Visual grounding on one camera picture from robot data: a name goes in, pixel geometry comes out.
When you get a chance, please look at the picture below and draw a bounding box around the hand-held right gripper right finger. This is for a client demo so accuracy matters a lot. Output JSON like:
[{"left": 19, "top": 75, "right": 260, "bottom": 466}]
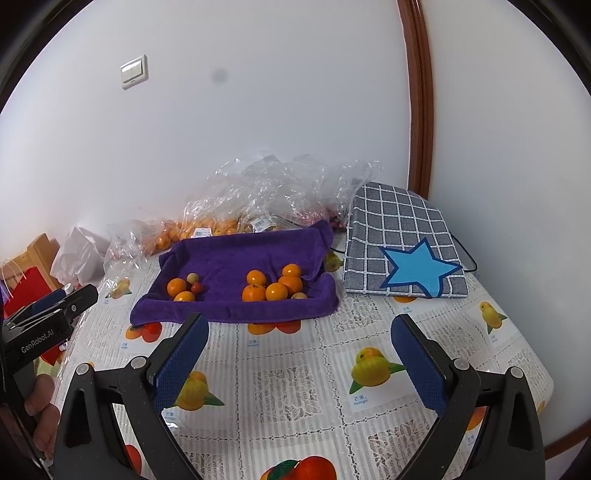
[{"left": 390, "top": 314, "right": 548, "bottom": 480}]

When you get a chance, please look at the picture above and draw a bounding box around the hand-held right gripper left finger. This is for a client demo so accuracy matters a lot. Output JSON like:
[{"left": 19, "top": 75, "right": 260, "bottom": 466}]
[{"left": 54, "top": 313, "right": 211, "bottom": 480}]

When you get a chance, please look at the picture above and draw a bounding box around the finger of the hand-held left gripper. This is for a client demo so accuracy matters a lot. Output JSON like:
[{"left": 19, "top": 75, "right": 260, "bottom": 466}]
[
  {"left": 4, "top": 289, "right": 71, "bottom": 326},
  {"left": 60, "top": 284, "right": 99, "bottom": 320}
]

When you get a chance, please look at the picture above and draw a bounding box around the purple towel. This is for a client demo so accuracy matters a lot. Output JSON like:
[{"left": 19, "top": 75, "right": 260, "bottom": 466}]
[{"left": 130, "top": 219, "right": 340, "bottom": 325}]

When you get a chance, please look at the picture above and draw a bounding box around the person's left hand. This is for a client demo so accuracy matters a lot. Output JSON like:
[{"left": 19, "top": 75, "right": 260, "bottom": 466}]
[{"left": 23, "top": 382, "right": 63, "bottom": 462}]

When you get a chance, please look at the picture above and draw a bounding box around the red paper bag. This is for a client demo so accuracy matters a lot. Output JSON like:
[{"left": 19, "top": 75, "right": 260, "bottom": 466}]
[{"left": 0, "top": 258, "right": 51, "bottom": 319}]

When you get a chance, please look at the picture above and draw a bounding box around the white plastic bag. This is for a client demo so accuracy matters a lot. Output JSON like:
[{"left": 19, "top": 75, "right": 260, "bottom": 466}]
[{"left": 50, "top": 226, "right": 112, "bottom": 287}]

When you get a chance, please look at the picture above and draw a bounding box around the clear plastic bag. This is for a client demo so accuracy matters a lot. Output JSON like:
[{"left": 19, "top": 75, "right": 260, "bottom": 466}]
[
  {"left": 277, "top": 154, "right": 385, "bottom": 230},
  {"left": 104, "top": 219, "right": 153, "bottom": 274}
]

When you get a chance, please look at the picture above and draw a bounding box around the fruit print lace tablecloth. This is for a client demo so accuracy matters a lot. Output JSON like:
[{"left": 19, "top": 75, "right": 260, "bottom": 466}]
[{"left": 46, "top": 222, "right": 555, "bottom": 480}]

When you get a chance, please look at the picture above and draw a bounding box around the grey checked cushion blue star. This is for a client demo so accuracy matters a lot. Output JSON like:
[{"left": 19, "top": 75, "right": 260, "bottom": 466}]
[{"left": 342, "top": 181, "right": 468, "bottom": 300}]

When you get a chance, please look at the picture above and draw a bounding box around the plastic bag of oranges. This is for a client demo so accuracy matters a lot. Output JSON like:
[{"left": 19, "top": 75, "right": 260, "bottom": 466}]
[{"left": 143, "top": 159, "right": 282, "bottom": 256}]

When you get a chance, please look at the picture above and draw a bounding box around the black cable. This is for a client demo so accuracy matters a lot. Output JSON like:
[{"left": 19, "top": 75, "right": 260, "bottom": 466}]
[{"left": 450, "top": 233, "right": 478, "bottom": 274}]

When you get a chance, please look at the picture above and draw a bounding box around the white wall light switch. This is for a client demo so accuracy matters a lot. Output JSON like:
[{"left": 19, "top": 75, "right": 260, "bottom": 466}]
[{"left": 120, "top": 54, "right": 149, "bottom": 90}]

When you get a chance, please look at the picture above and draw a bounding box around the brown wooden door frame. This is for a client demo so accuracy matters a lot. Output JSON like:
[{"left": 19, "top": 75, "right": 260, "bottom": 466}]
[{"left": 396, "top": 0, "right": 435, "bottom": 200}]

